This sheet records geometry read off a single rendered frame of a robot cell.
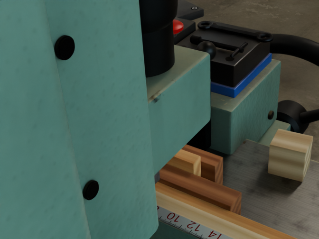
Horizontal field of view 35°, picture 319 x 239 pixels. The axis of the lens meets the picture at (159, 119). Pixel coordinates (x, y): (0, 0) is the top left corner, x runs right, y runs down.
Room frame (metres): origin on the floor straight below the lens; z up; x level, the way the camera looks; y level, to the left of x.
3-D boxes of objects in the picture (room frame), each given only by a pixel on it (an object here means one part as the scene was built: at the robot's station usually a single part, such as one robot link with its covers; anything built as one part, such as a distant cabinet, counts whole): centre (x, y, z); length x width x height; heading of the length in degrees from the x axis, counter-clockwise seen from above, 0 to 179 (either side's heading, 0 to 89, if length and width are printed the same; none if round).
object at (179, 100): (0.35, 0.02, 1.03); 0.14 x 0.07 x 0.09; 143
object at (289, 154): (0.42, -0.14, 0.92); 0.04 x 0.03 x 0.04; 60
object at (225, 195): (0.40, 0.03, 0.92); 0.23 x 0.02 x 0.04; 53
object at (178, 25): (0.55, -0.02, 1.02); 0.03 x 0.03 x 0.01
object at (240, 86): (0.56, -0.06, 0.99); 0.13 x 0.11 x 0.06; 53
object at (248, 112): (0.55, -0.06, 0.92); 0.15 x 0.13 x 0.09; 53
